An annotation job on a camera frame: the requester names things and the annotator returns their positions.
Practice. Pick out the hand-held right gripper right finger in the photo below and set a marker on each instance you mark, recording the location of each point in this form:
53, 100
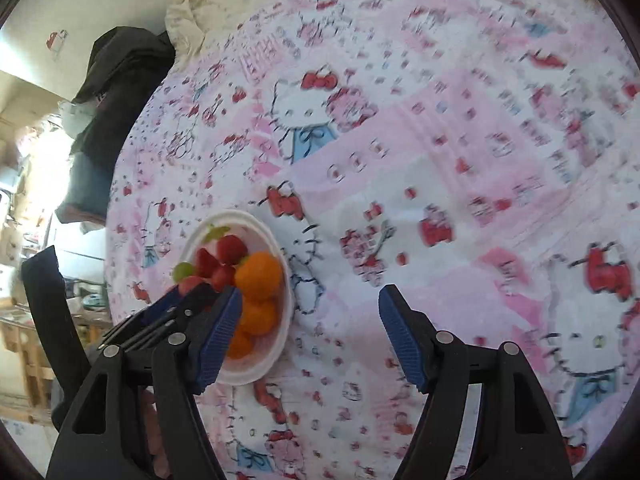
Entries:
400, 340

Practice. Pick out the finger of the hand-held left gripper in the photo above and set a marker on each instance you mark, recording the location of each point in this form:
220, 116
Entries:
165, 320

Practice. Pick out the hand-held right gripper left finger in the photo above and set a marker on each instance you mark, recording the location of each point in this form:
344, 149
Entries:
220, 335

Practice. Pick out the small mandarin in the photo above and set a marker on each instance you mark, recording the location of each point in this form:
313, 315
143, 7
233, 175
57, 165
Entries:
239, 345
257, 317

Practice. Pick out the large red tomato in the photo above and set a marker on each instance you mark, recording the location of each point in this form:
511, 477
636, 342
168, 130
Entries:
187, 285

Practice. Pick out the small green plum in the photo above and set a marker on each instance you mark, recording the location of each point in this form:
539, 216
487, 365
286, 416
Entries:
182, 271

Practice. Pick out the small red tomato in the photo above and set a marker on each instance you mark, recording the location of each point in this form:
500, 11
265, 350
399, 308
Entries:
222, 277

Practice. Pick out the red strawberry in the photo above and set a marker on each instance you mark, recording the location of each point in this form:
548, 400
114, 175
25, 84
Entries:
231, 249
205, 262

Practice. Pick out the large orange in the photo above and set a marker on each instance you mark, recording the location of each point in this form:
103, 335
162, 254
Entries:
258, 276

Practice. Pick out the white pink paper plate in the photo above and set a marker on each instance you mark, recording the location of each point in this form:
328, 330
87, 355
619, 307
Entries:
265, 240

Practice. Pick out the blue jeans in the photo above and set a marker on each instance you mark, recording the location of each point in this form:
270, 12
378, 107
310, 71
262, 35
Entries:
87, 190

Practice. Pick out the pink cartoon printed blanket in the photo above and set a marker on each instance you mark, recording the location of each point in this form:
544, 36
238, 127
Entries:
425, 160

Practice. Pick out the black garment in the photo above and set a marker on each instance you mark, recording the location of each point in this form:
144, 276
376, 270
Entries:
125, 85

